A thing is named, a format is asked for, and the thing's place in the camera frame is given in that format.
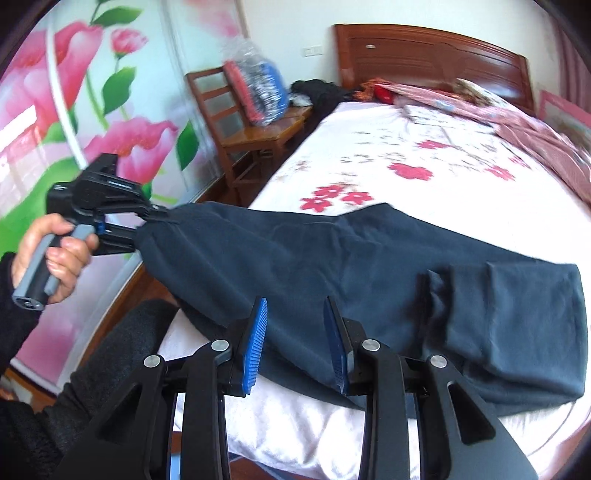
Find pile of dark clothes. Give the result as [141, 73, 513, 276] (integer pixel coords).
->
[290, 78, 356, 139]

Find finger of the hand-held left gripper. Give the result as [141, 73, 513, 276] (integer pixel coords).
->
[93, 223, 141, 257]
[105, 204, 170, 223]

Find pink curtain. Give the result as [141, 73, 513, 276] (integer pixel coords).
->
[554, 14, 591, 107]

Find bed with white floral sheet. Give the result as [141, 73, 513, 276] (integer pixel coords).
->
[159, 99, 591, 480]

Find black pants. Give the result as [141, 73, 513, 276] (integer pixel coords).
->
[131, 200, 588, 409]

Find person's dark fleece clothing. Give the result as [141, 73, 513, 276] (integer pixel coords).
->
[0, 298, 185, 480]

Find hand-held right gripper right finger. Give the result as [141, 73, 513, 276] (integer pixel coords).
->
[323, 295, 541, 480]

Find red patterned quilt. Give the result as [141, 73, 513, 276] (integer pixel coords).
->
[355, 78, 591, 204]

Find person's left hand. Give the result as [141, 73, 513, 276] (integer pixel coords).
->
[10, 215, 100, 305]

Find pink framed cartoon board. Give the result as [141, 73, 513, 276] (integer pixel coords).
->
[538, 90, 591, 149]

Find wooden headboard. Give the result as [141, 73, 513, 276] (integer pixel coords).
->
[333, 23, 536, 116]

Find pale folded floral cloth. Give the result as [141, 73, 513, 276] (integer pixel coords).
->
[404, 104, 463, 123]

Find red pillow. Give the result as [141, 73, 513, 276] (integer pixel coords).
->
[373, 85, 403, 105]

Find wooden chair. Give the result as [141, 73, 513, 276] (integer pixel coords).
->
[186, 65, 315, 207]

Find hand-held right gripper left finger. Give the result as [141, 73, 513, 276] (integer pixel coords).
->
[55, 296, 269, 480]

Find flower print wardrobe door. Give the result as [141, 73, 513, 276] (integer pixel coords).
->
[171, 0, 250, 204]
[0, 0, 218, 384]

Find clear plastic bag of clothes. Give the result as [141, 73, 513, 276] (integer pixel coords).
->
[221, 39, 291, 127]

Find floral pillow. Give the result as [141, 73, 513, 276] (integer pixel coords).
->
[455, 78, 505, 105]

